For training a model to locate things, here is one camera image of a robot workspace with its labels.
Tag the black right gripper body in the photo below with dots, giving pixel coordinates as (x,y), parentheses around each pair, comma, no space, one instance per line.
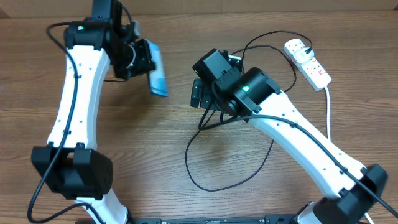
(211,96)

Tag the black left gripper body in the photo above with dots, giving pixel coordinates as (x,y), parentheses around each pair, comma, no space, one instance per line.
(134,60)

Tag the blue Galaxy S24+ smartphone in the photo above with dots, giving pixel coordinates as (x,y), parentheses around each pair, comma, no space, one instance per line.
(156,77)

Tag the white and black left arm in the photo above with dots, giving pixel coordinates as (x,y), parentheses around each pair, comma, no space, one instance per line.
(70,164)

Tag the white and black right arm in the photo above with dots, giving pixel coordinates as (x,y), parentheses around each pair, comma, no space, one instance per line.
(348,187)

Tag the white charger plug adapter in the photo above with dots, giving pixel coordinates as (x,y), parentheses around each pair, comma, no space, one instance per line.
(303,55)

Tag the white power strip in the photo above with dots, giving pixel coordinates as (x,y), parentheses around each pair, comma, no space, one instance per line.
(313,71)

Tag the brown cardboard backdrop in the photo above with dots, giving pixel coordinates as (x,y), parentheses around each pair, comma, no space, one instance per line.
(81,8)

